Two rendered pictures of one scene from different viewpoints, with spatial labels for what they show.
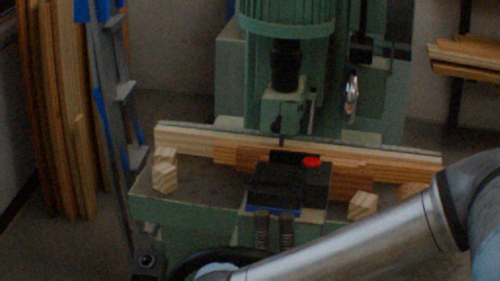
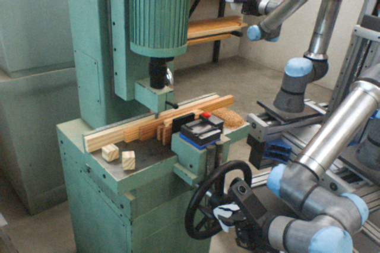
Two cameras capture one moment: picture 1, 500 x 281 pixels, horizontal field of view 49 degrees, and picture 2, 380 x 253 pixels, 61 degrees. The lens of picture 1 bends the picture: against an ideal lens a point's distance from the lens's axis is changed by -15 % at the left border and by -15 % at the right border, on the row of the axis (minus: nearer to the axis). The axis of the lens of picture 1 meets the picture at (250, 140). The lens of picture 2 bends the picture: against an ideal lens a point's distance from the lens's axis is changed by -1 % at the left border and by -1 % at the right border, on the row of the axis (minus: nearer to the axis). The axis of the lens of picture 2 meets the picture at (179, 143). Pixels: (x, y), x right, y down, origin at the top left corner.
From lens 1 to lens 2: 80 cm
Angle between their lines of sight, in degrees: 45
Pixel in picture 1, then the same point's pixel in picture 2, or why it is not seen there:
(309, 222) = (225, 141)
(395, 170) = (205, 107)
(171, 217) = (142, 179)
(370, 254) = (360, 122)
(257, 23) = (163, 50)
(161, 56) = not seen: outside the picture
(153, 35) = not seen: outside the picture
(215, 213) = (164, 163)
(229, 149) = (135, 131)
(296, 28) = (182, 48)
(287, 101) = (169, 92)
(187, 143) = (108, 139)
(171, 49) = not seen: outside the picture
